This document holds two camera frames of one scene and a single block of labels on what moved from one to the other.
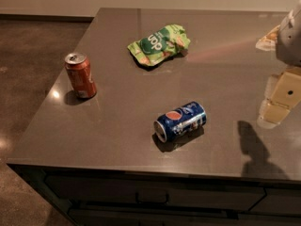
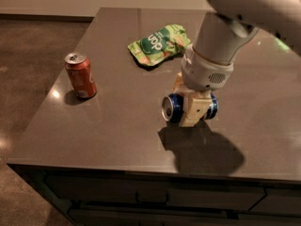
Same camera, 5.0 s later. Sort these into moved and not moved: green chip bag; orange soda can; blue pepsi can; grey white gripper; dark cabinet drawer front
Moved: blue pepsi can; grey white gripper
Not moved: dark cabinet drawer front; orange soda can; green chip bag
